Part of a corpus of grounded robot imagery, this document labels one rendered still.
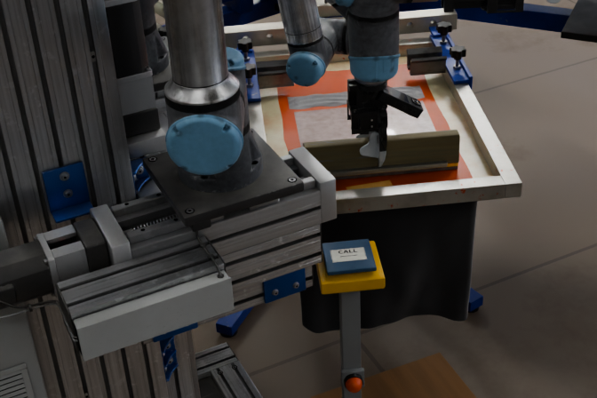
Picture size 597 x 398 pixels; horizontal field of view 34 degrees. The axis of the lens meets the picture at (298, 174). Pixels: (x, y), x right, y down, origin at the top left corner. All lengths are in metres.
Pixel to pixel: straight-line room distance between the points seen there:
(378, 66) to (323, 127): 1.02
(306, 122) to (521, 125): 2.07
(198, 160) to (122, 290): 0.27
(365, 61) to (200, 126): 0.26
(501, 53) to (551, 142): 0.89
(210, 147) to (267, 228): 0.33
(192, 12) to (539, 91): 3.44
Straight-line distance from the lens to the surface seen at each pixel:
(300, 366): 3.16
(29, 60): 1.68
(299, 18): 1.94
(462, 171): 2.29
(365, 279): 1.96
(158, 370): 2.13
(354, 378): 2.16
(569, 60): 5.04
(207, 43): 1.43
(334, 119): 2.50
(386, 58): 1.45
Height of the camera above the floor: 2.18
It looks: 32 degrees down
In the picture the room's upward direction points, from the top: 3 degrees counter-clockwise
